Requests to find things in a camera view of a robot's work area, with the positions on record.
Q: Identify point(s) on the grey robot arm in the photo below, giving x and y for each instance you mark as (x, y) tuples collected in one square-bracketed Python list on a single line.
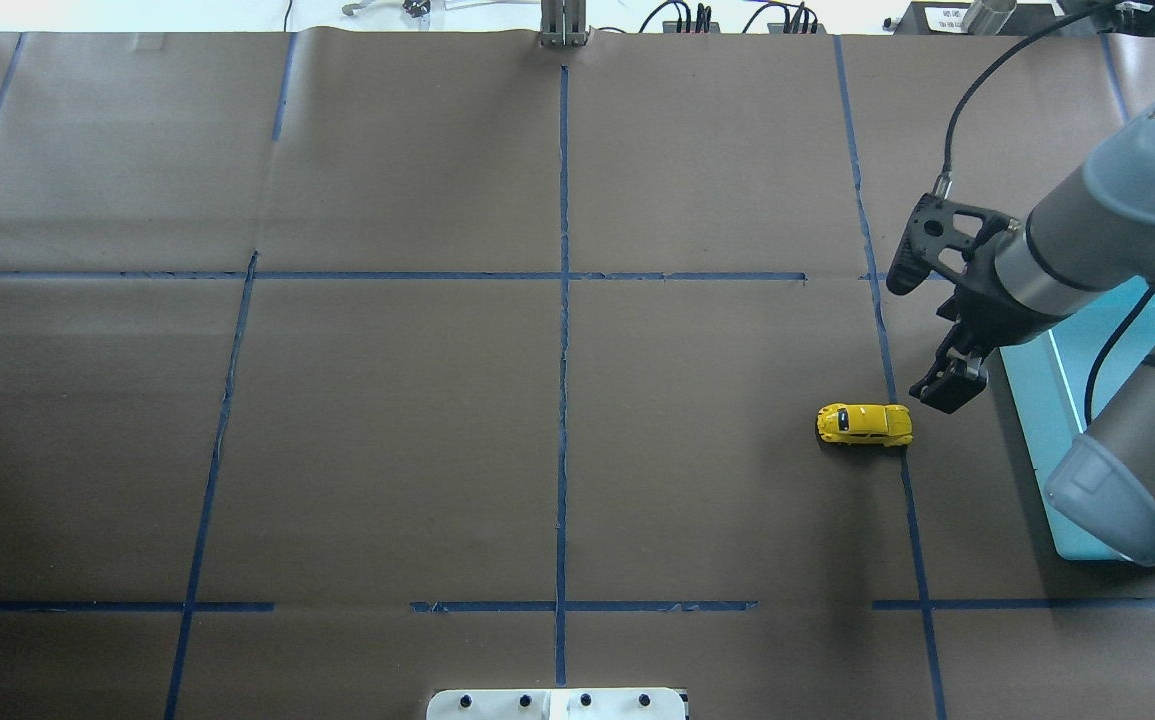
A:
[(1067, 294)]

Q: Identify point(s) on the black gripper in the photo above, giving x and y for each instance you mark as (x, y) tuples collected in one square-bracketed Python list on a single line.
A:
[(978, 297)]

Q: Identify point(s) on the aluminium frame post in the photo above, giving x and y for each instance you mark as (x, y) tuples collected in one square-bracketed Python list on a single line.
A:
[(563, 23)]

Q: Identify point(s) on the yellow beetle toy car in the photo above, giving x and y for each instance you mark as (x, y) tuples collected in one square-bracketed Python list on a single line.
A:
[(886, 425)]

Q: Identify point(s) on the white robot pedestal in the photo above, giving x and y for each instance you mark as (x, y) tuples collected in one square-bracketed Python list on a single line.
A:
[(560, 703)]

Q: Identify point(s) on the turquoise plastic bin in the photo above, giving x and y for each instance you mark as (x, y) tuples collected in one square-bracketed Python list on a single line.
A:
[(1048, 375)]

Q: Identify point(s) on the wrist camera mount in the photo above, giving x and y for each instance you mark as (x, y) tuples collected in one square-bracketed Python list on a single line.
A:
[(951, 239)]

